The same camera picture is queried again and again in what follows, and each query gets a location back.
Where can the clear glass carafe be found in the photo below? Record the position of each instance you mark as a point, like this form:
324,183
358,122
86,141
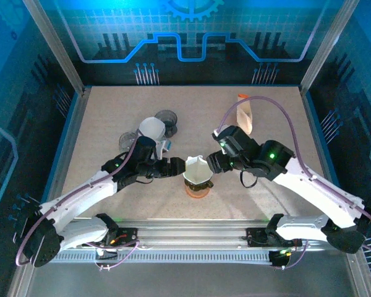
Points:
162,149

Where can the aluminium mounting rail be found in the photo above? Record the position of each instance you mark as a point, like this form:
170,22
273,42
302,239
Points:
188,232

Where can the orange coffee filter box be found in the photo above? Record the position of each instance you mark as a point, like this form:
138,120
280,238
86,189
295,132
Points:
245,117

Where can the white paper coffee filter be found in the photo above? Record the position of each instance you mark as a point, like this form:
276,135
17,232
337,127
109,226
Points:
198,170
151,127

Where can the orange glass carafe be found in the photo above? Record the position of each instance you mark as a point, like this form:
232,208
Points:
198,193

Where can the black controller box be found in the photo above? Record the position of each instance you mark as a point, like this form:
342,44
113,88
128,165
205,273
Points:
279,258

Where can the smoke grey coffee dripper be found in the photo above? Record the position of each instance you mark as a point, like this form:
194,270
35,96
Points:
168,117

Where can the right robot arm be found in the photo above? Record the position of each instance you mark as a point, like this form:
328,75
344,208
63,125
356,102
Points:
315,191

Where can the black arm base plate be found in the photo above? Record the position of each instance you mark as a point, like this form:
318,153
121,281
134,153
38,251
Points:
126,236
255,236

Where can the aluminium frame post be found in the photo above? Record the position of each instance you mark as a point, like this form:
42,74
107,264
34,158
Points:
329,46
54,46

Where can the smoke grey glass carafe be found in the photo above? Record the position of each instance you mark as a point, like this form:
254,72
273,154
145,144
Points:
127,142

